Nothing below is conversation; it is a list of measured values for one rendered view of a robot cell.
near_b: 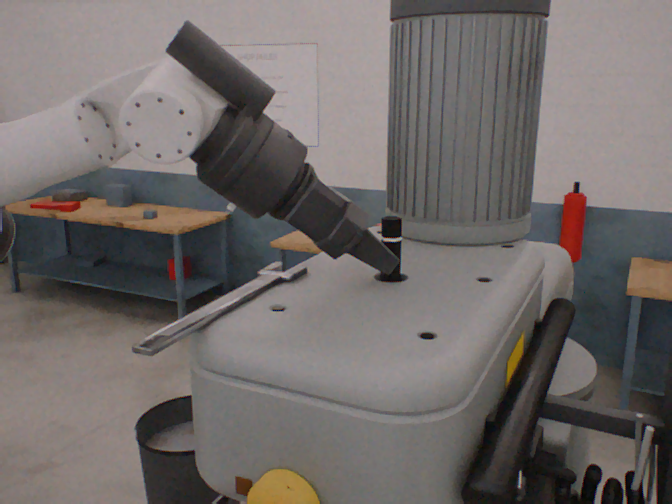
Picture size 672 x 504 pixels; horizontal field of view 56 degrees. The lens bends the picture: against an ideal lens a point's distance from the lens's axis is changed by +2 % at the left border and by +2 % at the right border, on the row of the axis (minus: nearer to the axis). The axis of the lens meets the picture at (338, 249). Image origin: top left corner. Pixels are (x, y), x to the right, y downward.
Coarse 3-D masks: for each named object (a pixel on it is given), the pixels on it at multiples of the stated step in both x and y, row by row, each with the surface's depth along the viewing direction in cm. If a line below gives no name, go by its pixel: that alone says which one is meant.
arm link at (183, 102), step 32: (192, 32) 53; (160, 64) 58; (192, 64) 54; (224, 64) 54; (160, 96) 51; (192, 96) 53; (224, 96) 56; (256, 96) 56; (128, 128) 52; (160, 128) 52; (192, 128) 52; (224, 128) 56; (256, 128) 56; (160, 160) 54; (224, 160) 56; (224, 192) 58
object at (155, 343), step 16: (272, 272) 67; (288, 272) 67; (304, 272) 68; (240, 288) 61; (256, 288) 62; (208, 304) 57; (224, 304) 57; (192, 320) 53; (208, 320) 54; (160, 336) 50; (176, 336) 50; (144, 352) 48
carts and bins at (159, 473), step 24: (168, 408) 297; (144, 432) 285; (168, 432) 293; (192, 432) 293; (144, 456) 266; (168, 456) 258; (192, 456) 259; (144, 480) 274; (168, 480) 262; (192, 480) 262
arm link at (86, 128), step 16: (112, 80) 59; (128, 80) 60; (80, 96) 58; (96, 96) 59; (112, 96) 60; (128, 96) 61; (64, 112) 56; (80, 112) 57; (96, 112) 60; (112, 112) 60; (64, 128) 56; (80, 128) 56; (96, 128) 59; (112, 128) 61; (64, 144) 56; (80, 144) 56; (96, 144) 58; (112, 144) 61; (80, 160) 57; (96, 160) 57; (112, 160) 59
